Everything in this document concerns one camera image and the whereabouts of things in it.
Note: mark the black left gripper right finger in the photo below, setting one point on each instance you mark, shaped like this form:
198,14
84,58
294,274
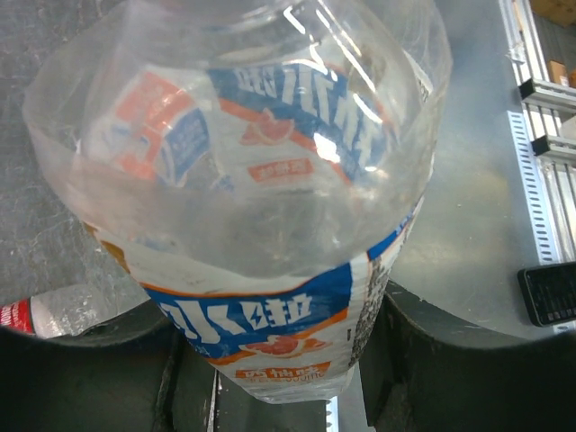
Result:
424,369

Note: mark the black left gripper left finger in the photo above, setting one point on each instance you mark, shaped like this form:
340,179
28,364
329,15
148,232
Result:
132,373

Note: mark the clear bottle red label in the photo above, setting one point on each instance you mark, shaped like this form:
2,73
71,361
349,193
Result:
67,311

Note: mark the clear bottle blue label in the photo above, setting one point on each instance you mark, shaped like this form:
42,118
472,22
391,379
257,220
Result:
255,166

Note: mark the black device on shelf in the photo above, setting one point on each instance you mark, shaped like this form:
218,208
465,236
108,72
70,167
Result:
549,293

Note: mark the white slotted cable duct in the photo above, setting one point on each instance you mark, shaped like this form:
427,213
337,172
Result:
542,230

